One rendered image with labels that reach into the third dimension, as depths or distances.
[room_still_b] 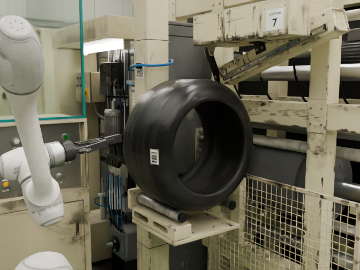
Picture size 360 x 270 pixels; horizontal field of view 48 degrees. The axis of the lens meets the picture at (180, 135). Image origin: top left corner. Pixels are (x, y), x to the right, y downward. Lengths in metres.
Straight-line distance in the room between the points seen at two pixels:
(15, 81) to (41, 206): 0.49
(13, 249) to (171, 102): 1.08
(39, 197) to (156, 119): 0.54
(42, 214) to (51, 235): 0.84
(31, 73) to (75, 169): 1.27
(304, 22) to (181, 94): 0.56
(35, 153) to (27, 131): 0.07
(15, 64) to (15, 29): 0.07
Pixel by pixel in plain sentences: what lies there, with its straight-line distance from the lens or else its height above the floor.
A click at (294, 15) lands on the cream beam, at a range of 1.67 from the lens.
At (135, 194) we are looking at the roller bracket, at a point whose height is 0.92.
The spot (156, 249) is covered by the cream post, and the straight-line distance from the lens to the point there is 2.13.
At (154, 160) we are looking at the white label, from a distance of 1.55.
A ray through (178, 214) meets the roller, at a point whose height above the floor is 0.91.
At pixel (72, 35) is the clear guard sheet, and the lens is 2.13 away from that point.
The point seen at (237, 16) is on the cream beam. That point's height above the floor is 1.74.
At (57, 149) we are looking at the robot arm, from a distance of 1.45.
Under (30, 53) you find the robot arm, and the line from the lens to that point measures 0.93.
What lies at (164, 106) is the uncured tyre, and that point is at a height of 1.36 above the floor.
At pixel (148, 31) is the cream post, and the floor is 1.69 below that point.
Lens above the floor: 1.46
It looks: 8 degrees down
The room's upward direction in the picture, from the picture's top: straight up
